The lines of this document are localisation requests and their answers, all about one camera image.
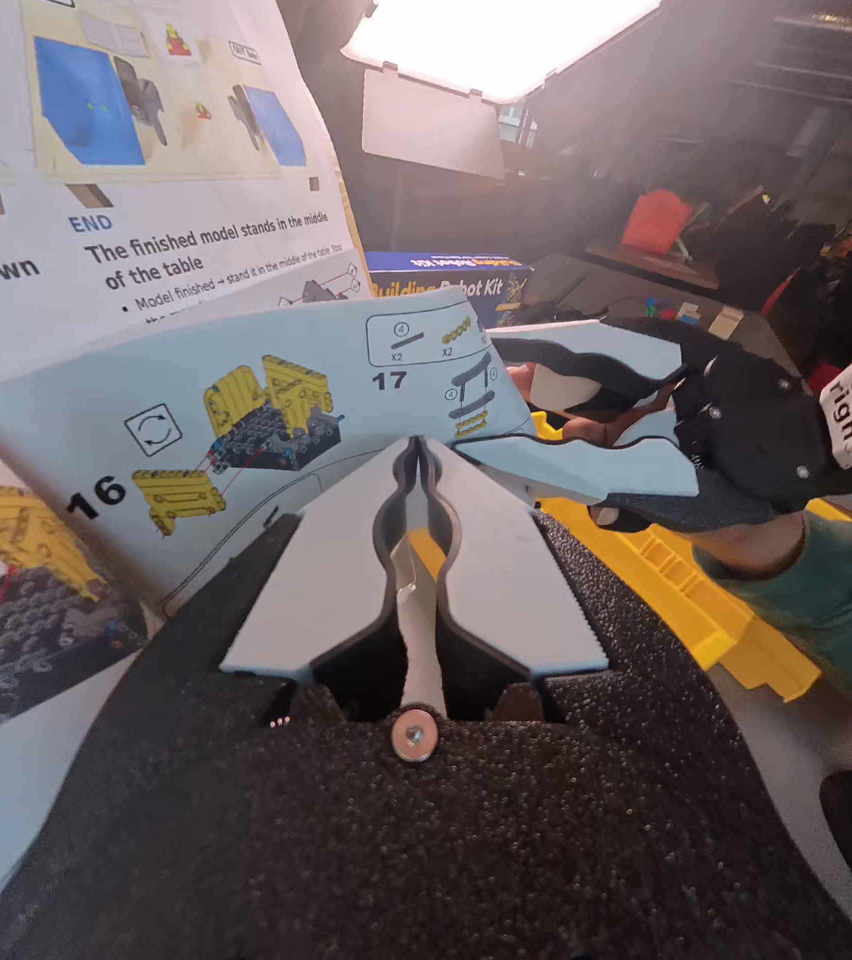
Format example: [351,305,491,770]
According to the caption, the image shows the coloured toy blocks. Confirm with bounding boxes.
[645,294,702,325]

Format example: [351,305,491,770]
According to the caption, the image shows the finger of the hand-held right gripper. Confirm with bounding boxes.
[447,433,700,505]
[487,318,689,412]

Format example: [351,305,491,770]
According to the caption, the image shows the person's right hand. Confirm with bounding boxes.
[507,363,680,451]

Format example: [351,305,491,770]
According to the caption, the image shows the person's right forearm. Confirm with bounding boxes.
[692,513,852,725]

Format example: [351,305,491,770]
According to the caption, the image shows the yellow divided parts bin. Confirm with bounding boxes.
[407,408,824,702]

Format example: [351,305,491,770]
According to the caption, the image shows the laminated instruction sheet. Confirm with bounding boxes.
[0,0,363,399]

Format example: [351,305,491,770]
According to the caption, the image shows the robot kit box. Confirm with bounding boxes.
[364,251,535,331]

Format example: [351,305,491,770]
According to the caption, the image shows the orange fabric item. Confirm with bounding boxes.
[621,187,697,256]

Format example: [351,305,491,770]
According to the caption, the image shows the lego instruction booklet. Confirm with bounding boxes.
[0,287,543,931]

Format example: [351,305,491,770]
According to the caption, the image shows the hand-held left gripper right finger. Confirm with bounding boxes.
[423,437,611,682]

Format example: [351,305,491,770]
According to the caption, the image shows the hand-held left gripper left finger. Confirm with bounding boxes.
[219,437,421,685]

